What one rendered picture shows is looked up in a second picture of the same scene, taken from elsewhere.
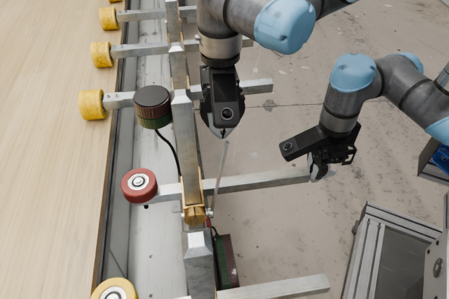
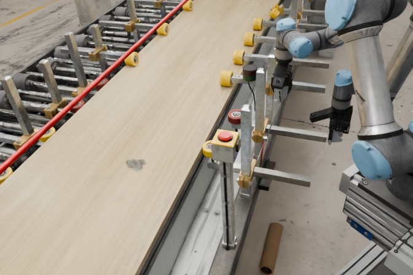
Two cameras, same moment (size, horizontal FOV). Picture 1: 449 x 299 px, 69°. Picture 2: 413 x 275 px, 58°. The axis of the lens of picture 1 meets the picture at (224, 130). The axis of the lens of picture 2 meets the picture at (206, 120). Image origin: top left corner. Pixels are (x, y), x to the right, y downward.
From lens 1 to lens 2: 1.02 m
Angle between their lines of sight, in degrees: 25
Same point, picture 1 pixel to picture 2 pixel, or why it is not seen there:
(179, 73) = (271, 69)
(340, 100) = (336, 90)
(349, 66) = (340, 73)
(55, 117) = (207, 81)
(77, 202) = (207, 115)
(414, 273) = not seen: outside the picture
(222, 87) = (279, 71)
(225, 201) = (296, 187)
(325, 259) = (359, 249)
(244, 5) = (287, 38)
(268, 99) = not seen: hidden behind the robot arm
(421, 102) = not seen: hidden behind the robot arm
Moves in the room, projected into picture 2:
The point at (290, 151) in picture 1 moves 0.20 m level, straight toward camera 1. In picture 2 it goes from (313, 116) to (286, 139)
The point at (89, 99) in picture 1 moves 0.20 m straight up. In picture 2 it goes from (225, 74) to (224, 38)
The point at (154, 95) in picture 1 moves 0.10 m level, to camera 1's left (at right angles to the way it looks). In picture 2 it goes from (251, 67) to (228, 63)
